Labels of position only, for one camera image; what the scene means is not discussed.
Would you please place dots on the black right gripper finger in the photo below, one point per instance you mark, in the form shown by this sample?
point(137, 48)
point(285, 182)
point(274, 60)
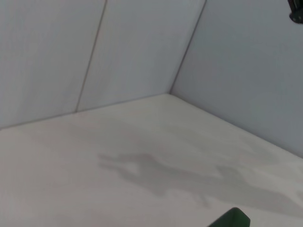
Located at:
point(296, 11)

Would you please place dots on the green glasses case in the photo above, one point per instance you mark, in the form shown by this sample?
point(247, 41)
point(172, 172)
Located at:
point(233, 218)

